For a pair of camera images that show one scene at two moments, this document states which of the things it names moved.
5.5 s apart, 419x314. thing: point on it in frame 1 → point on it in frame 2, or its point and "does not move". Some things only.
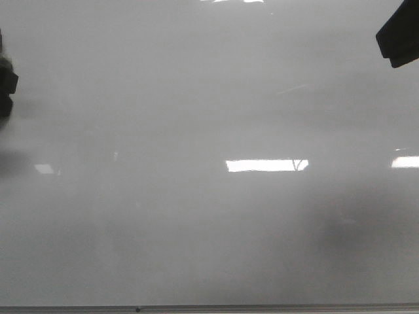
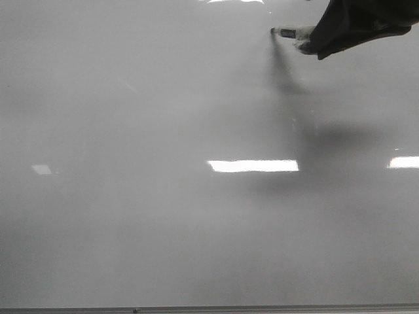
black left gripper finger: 399,38 → 346,22
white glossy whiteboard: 207,152 does not move
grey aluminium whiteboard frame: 217,309 does not move
